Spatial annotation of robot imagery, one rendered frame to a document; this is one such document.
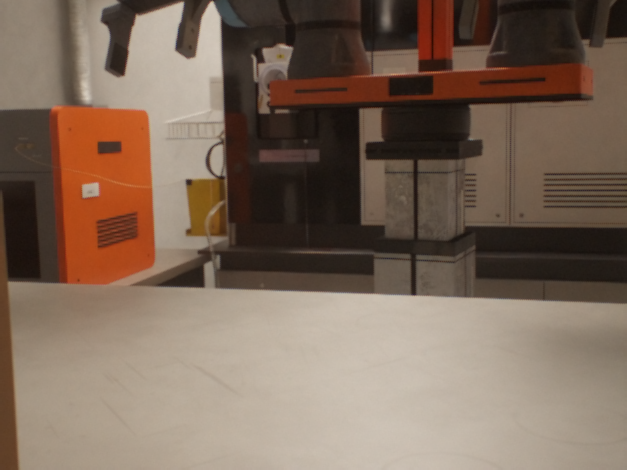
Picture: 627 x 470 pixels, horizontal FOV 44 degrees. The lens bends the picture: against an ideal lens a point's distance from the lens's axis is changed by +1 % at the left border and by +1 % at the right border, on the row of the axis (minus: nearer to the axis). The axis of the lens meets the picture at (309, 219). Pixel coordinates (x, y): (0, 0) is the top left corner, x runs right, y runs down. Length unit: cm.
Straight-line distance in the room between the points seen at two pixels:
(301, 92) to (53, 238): 73
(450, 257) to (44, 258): 96
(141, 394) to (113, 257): 144
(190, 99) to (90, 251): 175
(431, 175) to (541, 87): 22
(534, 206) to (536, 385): 157
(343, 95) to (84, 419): 91
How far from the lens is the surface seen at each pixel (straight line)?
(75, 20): 372
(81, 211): 186
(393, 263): 133
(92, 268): 190
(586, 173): 211
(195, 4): 107
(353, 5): 141
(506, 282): 207
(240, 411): 51
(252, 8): 144
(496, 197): 211
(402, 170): 132
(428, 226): 131
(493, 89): 125
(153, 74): 363
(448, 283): 130
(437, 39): 141
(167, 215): 362
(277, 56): 214
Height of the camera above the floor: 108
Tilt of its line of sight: 7 degrees down
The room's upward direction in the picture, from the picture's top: 1 degrees counter-clockwise
